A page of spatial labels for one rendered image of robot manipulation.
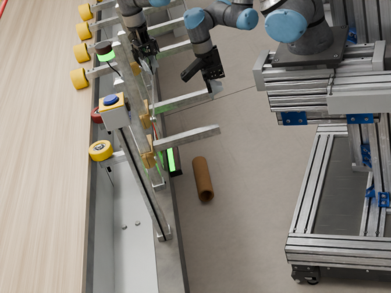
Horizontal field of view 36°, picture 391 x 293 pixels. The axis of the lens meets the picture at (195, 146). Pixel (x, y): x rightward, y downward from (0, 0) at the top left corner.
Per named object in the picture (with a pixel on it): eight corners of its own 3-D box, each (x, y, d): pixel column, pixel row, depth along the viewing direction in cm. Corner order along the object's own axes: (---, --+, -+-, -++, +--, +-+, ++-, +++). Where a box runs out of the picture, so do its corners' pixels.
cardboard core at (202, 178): (204, 154, 330) (212, 187, 305) (208, 165, 335) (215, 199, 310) (190, 158, 330) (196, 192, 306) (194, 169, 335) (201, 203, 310)
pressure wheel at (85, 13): (91, 17, 304) (94, 18, 312) (86, 1, 303) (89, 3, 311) (80, 20, 304) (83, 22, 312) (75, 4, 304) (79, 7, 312)
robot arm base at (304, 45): (336, 30, 201) (333, 3, 195) (330, 53, 190) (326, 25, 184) (292, 34, 207) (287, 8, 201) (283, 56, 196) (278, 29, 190)
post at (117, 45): (159, 145, 236) (120, 37, 209) (160, 150, 233) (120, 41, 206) (151, 147, 236) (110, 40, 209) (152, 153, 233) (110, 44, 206)
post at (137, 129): (166, 187, 216) (123, 74, 190) (166, 193, 214) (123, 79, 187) (156, 190, 217) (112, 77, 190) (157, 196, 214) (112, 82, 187)
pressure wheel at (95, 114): (119, 125, 236) (109, 101, 230) (119, 136, 229) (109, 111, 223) (100, 131, 236) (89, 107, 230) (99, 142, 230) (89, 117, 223)
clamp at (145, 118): (150, 109, 235) (147, 98, 232) (153, 127, 224) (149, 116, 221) (137, 113, 235) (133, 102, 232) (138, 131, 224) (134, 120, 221)
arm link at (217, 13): (243, 18, 216) (222, 32, 212) (221, 14, 224) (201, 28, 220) (238, -1, 212) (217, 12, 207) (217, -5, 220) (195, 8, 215)
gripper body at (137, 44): (142, 63, 208) (131, 31, 201) (133, 55, 215) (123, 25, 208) (162, 53, 210) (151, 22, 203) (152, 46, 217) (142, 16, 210)
